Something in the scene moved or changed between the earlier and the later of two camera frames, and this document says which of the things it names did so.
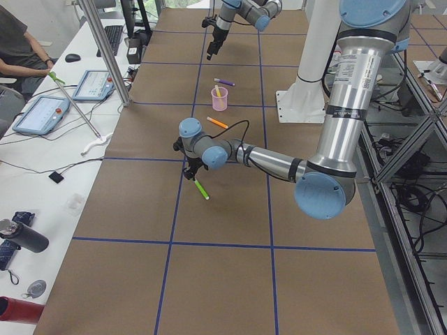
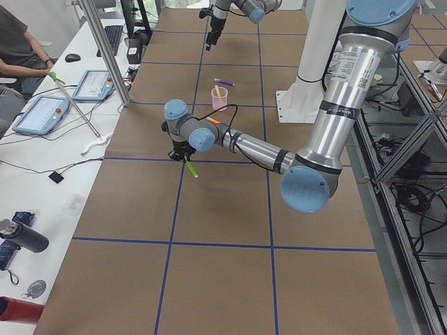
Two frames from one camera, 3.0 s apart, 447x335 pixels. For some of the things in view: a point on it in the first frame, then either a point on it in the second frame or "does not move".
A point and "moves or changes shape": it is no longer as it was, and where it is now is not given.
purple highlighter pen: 224,82 does not move
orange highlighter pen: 217,122 does not move
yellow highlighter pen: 216,88 does not move
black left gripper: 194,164 -> 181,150
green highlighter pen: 201,189 moves or changes shape
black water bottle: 24,236 does not move
